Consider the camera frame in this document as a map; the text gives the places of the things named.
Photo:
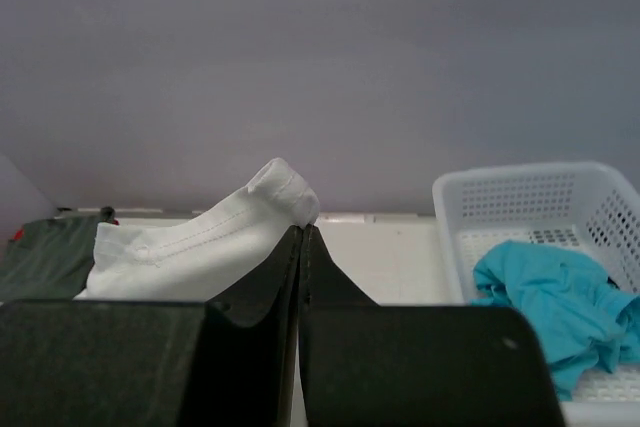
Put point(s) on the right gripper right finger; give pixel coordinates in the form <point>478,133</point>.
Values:
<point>364,364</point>

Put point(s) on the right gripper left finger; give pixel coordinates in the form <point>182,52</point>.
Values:
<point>224,362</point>

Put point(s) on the white t shirt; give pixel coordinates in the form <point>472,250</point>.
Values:
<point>198,259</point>

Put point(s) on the blue t shirt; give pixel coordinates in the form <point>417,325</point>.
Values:
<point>583,321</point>

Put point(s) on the folded grey t shirt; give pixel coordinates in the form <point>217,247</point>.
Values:
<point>53,258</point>

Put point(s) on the folded red t shirt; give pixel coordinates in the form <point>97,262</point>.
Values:
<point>20,232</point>

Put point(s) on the white plastic basket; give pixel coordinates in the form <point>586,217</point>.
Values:
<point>581,206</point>

